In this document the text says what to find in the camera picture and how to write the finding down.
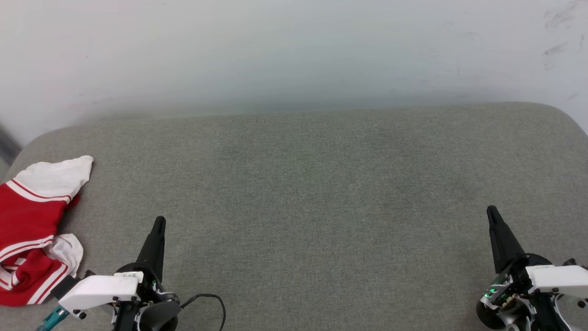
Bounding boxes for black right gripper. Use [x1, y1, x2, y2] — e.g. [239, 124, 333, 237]
[475, 205, 576, 331]

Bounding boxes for teal cable connector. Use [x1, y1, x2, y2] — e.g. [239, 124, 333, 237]
[37, 307, 69, 331]

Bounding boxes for red and white shirt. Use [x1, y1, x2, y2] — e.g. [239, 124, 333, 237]
[0, 155, 95, 307]

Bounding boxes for thin black cable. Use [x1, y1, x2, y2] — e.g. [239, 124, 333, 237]
[180, 293, 226, 331]

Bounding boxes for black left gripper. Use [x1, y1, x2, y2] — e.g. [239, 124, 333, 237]
[113, 216, 182, 331]

